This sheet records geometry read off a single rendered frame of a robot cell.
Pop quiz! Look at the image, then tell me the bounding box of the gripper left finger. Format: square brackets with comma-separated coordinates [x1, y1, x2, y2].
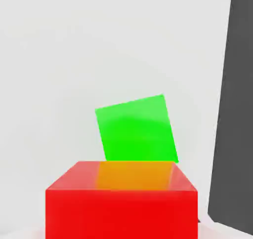
[3, 224, 46, 239]

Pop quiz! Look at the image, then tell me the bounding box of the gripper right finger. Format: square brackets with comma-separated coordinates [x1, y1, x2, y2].
[197, 218, 253, 239]

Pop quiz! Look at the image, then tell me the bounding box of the small red cube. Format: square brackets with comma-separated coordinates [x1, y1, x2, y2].
[45, 160, 199, 239]

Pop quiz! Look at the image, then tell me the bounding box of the small green cube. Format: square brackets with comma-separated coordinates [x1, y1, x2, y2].
[94, 93, 179, 164]

